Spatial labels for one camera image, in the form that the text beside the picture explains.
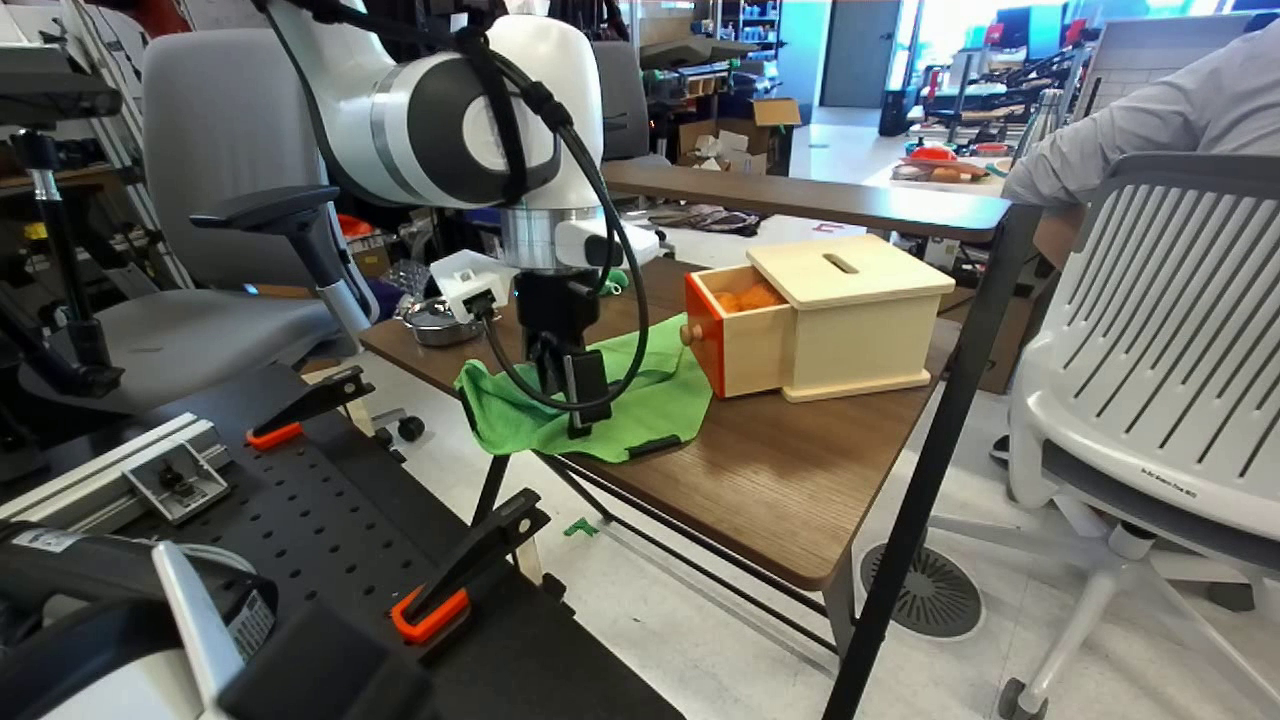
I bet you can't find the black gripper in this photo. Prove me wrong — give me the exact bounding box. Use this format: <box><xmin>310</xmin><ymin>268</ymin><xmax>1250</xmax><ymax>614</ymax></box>
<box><xmin>511</xmin><ymin>268</ymin><xmax>609</xmax><ymax>441</ymax></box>

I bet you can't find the green cloth towel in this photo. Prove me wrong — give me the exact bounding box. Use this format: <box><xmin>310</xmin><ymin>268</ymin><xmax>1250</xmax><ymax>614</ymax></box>
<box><xmin>452</xmin><ymin>312</ymin><xmax>716</xmax><ymax>469</ymax></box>

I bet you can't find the steel pot with lid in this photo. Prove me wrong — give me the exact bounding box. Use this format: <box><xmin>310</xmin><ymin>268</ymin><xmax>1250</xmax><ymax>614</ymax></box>
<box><xmin>397</xmin><ymin>293</ymin><xmax>474</xmax><ymax>351</ymax></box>

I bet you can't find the black perforated breadboard table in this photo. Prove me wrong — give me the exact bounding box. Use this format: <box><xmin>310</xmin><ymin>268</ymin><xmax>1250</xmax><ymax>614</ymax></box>
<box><xmin>75</xmin><ymin>358</ymin><xmax>683</xmax><ymax>720</ymax></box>

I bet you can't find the wooden box with red drawer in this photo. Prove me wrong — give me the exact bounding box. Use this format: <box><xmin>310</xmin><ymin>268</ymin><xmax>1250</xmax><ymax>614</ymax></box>
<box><xmin>680</xmin><ymin>233</ymin><xmax>960</xmax><ymax>410</ymax></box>

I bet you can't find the cardboard box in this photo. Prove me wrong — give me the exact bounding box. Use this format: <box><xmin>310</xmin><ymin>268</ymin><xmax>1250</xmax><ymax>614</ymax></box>
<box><xmin>750</xmin><ymin>91</ymin><xmax>808</xmax><ymax>131</ymax></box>

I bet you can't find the round floor outlet cover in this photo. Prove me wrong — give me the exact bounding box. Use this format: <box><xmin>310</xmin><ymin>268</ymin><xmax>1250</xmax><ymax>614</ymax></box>
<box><xmin>856</xmin><ymin>542</ymin><xmax>989</xmax><ymax>642</ymax></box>

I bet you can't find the gray padded office chair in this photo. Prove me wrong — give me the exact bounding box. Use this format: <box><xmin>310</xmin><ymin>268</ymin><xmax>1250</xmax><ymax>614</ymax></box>
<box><xmin>17</xmin><ymin>25</ymin><xmax>394</xmax><ymax>423</ymax></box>

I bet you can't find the black equipment stand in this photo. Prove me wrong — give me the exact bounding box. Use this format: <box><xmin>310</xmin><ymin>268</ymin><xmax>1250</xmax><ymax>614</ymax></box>
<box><xmin>0</xmin><ymin>63</ymin><xmax>134</xmax><ymax>403</ymax></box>

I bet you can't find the white mesh office chair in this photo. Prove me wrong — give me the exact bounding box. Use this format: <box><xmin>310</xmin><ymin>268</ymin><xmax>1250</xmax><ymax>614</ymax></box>
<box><xmin>996</xmin><ymin>153</ymin><xmax>1280</xmax><ymax>720</ymax></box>

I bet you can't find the person in gray hoodie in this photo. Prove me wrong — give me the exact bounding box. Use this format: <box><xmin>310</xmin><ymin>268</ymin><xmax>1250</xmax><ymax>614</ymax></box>
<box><xmin>1001</xmin><ymin>18</ymin><xmax>1280</xmax><ymax>216</ymax></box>

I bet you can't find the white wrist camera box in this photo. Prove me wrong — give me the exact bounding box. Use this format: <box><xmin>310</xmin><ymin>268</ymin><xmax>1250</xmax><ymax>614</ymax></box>
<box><xmin>428</xmin><ymin>247</ymin><xmax>520</xmax><ymax>328</ymax></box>

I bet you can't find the black clamp orange handle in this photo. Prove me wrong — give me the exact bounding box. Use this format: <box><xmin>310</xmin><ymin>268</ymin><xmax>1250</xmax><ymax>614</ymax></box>
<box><xmin>389</xmin><ymin>485</ymin><xmax>555</xmax><ymax>654</ymax></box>
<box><xmin>240</xmin><ymin>364</ymin><xmax>380</xmax><ymax>456</ymax></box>

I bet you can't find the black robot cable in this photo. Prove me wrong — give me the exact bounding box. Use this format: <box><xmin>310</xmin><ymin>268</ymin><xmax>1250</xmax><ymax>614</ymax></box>
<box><xmin>455</xmin><ymin>13</ymin><xmax>658</xmax><ymax>419</ymax></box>

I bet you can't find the black metal table frame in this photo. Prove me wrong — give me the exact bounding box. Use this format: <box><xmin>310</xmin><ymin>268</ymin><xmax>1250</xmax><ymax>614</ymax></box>
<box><xmin>463</xmin><ymin>197</ymin><xmax>1047</xmax><ymax>720</ymax></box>

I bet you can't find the aluminium extrusion rail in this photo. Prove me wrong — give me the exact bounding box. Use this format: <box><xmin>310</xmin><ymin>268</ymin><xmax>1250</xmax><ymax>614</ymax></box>
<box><xmin>0</xmin><ymin>410</ymin><xmax>222</xmax><ymax>529</ymax></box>

